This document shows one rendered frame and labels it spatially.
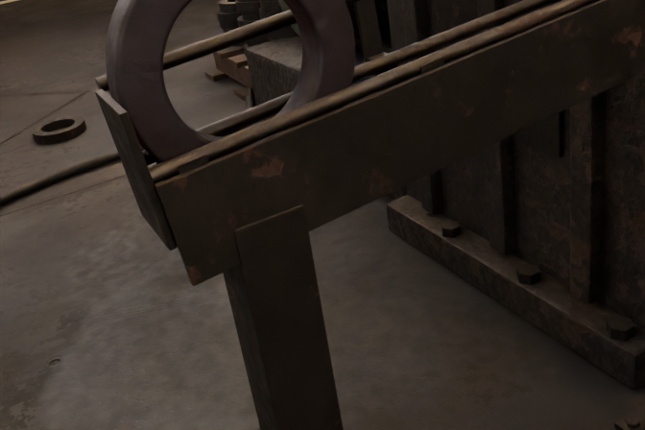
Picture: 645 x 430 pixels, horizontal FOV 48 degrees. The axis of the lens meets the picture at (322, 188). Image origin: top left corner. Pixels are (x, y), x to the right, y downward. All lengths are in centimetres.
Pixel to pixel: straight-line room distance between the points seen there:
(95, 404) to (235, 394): 25
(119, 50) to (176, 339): 100
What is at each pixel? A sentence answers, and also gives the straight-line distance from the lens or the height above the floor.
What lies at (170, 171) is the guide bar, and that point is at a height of 62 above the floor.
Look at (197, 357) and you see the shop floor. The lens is 139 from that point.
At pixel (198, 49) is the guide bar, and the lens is 59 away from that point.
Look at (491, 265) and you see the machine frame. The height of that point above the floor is 7.
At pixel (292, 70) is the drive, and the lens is 211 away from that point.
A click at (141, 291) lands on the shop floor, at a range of 164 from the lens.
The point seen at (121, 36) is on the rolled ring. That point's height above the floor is 72.
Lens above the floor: 81
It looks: 25 degrees down
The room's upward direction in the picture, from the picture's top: 9 degrees counter-clockwise
